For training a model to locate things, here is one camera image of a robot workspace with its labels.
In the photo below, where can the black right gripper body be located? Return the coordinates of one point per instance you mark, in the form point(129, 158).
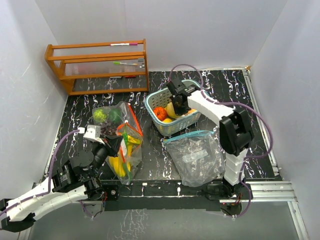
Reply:
point(179, 109)

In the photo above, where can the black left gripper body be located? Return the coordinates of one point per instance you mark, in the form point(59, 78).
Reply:
point(101, 153)

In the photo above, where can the dark red grapes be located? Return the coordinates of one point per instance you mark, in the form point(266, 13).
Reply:
point(109, 131)

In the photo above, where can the yellow bananas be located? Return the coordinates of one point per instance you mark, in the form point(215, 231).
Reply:
point(117, 163)

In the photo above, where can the yellow pear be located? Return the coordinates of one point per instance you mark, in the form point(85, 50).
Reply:
point(170, 111)

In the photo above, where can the clear zip bag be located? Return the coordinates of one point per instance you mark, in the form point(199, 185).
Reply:
point(129, 156)
point(129, 120)
point(197, 157)

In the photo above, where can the clear zip top bag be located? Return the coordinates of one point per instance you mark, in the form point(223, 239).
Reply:
point(129, 120)

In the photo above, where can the orange carrot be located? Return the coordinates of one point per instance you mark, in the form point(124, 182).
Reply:
point(160, 113)

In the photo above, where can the green cucumber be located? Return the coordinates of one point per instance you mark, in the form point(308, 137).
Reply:
point(129, 148)

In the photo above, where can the green custard apple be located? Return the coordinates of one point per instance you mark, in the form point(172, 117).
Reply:
point(99, 116)

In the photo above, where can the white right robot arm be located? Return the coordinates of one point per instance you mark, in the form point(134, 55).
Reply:
point(235, 131)

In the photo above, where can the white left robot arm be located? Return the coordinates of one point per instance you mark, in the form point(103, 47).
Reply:
point(75, 181)

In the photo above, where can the teal plastic basket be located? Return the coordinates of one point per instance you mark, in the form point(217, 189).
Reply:
point(161, 98)

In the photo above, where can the orange peach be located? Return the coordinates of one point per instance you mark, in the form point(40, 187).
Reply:
point(190, 112)

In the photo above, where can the wooden rack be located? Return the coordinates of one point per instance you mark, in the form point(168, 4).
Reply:
point(74, 63)

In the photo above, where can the pink white marker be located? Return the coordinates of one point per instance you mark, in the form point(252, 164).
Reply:
point(124, 44)

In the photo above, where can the green white marker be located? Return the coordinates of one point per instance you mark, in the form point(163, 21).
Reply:
point(124, 63)

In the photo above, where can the black metal base rail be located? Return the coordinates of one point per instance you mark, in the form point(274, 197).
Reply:
point(167, 195)

